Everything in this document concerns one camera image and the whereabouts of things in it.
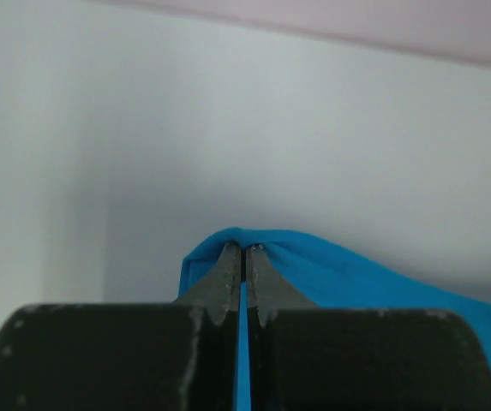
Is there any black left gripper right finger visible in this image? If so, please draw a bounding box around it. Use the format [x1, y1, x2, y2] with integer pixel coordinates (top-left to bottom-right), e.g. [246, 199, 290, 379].
[244, 246, 491, 410]

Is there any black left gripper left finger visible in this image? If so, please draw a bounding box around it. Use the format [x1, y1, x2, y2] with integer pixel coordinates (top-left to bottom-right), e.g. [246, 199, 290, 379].
[0, 243, 242, 410]

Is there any blue t shirt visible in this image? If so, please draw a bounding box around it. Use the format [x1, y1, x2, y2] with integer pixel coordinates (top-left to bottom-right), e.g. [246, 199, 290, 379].
[177, 226, 491, 411]

